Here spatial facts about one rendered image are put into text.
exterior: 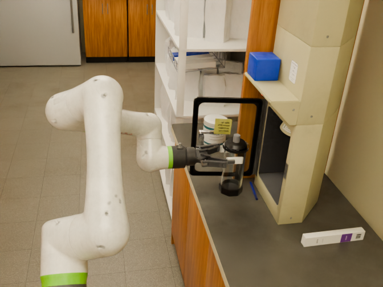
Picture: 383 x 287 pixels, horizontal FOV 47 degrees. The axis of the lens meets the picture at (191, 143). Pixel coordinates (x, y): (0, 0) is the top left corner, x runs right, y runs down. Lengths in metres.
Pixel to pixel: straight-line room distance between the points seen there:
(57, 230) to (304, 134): 0.96
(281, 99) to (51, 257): 0.94
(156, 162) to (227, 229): 0.42
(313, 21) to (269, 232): 0.86
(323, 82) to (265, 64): 0.25
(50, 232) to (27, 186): 2.61
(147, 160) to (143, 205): 1.86
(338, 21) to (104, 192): 0.96
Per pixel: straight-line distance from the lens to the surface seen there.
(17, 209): 3.66
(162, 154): 1.72
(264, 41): 1.93
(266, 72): 1.80
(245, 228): 1.89
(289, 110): 1.66
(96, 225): 1.18
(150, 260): 3.08
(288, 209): 1.91
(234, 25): 2.96
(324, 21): 1.59
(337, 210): 2.11
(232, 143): 1.78
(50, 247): 1.30
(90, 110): 1.29
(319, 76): 1.65
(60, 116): 1.41
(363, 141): 2.11
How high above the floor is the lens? 2.11
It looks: 28 degrees down
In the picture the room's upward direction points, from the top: 3 degrees clockwise
